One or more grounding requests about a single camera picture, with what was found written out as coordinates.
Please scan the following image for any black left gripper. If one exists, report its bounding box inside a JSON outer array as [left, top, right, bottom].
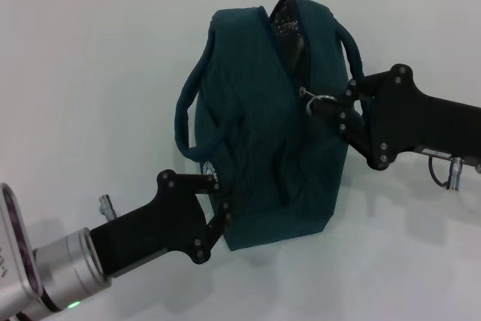
[[89, 170, 232, 277]]

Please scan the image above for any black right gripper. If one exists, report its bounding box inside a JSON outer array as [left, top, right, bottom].
[[310, 63, 481, 171]]

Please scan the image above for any metal zipper pull ring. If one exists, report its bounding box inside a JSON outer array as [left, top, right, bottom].
[[299, 86, 338, 116]]

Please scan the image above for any teal fabric lunch bag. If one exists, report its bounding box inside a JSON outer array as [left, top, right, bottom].
[[173, 0, 368, 253]]

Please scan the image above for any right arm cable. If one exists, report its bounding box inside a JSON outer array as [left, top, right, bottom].
[[428, 154, 464, 192]]

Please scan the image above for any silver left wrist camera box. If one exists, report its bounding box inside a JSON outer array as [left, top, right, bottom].
[[0, 182, 44, 313]]

